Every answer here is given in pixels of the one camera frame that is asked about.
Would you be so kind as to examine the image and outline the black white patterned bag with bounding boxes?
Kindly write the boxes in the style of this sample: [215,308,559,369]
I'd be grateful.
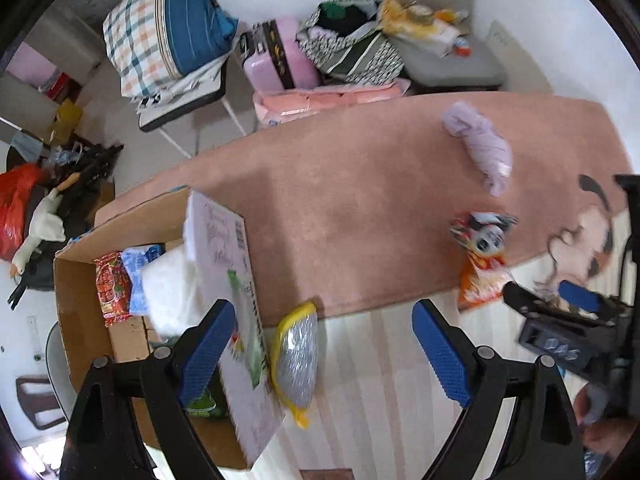
[296,0,404,86]

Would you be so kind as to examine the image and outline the open cardboard box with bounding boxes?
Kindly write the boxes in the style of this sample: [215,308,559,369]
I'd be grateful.
[54,186,284,471]

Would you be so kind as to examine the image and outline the green snack packet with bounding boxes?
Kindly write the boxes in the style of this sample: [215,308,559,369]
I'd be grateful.
[186,387,228,418]

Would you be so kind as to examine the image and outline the blue folded quilt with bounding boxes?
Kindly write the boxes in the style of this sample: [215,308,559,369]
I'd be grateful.
[165,0,238,77]

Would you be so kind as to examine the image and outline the white goose plush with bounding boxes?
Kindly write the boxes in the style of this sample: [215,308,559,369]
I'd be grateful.
[10,172,80,278]

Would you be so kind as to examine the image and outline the grey cushioned chair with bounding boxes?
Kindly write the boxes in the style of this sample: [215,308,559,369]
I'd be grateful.
[378,0,506,92]

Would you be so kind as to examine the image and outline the red plastic bag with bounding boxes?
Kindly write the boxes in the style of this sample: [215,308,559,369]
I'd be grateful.
[0,164,46,261]

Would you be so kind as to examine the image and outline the plaid folded quilt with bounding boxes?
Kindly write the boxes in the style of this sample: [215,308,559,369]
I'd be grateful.
[103,0,182,100]

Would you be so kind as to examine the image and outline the lilac cloth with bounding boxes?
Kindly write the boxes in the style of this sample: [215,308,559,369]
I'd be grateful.
[442,101,513,196]

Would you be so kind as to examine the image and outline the white bench stool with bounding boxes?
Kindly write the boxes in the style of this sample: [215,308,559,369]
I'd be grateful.
[138,60,248,159]

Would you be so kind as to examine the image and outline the yellow silver snack bag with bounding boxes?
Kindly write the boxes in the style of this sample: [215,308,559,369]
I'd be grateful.
[270,301,319,429]

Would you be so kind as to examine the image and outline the white soft tissue pack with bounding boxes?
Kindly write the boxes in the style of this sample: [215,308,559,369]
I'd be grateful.
[142,245,207,338]

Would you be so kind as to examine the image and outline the pink folded bag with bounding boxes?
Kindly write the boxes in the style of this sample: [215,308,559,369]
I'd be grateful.
[253,78,411,127]

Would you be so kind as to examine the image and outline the pink suitcase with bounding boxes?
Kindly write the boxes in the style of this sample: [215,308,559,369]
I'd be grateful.
[240,16,320,92]

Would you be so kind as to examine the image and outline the red snack packet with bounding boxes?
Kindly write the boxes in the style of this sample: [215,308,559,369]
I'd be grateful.
[93,252,131,327]

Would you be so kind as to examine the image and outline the grey round chair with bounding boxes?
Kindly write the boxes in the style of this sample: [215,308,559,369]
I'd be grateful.
[44,322,77,420]

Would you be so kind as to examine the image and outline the person hand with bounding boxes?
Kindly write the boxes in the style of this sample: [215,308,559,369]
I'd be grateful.
[573,385,639,460]

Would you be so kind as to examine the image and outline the light blue tissue pack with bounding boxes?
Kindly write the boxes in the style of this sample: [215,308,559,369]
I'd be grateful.
[120,244,165,316]

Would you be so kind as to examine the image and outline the yellow tissue package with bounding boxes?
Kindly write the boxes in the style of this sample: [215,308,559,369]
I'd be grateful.
[378,0,472,58]

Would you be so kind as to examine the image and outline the orange cartoon snack packet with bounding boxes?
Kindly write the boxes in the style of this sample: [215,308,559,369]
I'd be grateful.
[449,211,518,312]

